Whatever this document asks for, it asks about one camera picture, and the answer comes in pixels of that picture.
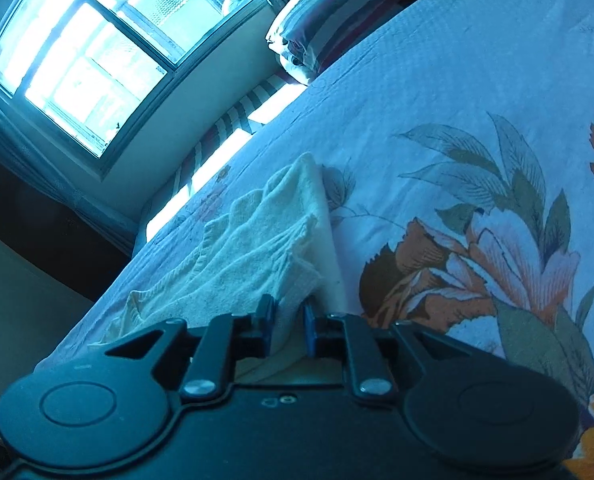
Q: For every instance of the window with grey frame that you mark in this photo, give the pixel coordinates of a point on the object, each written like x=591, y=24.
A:
x=91, y=86

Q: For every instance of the floral white bedspread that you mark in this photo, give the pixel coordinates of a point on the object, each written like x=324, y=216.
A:
x=456, y=146

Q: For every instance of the striped mattress sheet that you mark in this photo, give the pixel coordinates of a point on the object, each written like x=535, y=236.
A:
x=228, y=134

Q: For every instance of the left blue curtain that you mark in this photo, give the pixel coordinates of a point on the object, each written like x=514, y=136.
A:
x=47, y=179

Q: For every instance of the striped folded quilt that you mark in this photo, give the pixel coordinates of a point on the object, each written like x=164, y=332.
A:
x=308, y=36

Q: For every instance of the cream knit sweater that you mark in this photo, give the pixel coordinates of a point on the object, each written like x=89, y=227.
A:
x=274, y=241

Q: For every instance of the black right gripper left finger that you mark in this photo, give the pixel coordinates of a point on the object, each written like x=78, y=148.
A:
x=216, y=348

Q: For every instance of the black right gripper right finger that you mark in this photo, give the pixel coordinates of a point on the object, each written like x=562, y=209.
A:
x=348, y=339

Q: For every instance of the dark wooden door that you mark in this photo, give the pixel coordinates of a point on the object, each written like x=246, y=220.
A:
x=52, y=237

